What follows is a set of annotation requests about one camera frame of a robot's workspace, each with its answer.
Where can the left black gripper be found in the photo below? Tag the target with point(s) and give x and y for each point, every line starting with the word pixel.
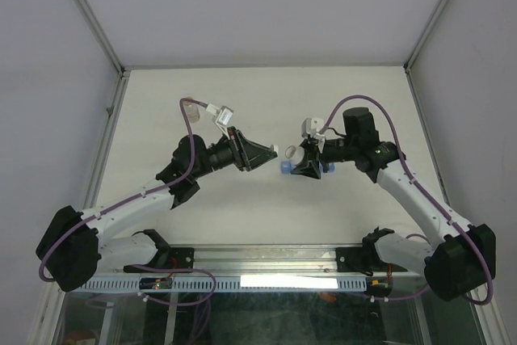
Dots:
pixel 247 154

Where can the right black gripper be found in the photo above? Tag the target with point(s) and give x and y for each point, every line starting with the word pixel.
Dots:
pixel 310 168

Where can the blue weekly pill organizer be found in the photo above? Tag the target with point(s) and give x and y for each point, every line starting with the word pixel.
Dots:
pixel 286 167

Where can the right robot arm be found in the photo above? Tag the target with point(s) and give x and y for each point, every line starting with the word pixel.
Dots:
pixel 455 257

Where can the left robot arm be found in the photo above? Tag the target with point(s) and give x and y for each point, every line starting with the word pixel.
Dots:
pixel 80 243

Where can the small clear orange-capped vial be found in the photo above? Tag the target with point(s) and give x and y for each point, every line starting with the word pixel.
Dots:
pixel 193 112

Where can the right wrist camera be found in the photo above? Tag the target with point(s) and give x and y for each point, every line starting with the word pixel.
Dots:
pixel 312 128

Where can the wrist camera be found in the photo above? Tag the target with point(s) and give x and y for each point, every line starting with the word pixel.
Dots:
pixel 221 116
pixel 312 128

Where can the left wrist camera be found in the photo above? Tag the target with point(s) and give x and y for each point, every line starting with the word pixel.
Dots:
pixel 221 116

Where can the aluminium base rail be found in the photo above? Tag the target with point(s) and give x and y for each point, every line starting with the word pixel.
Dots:
pixel 232 260

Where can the white slotted cable duct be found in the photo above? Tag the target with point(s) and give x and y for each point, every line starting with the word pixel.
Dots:
pixel 244 283

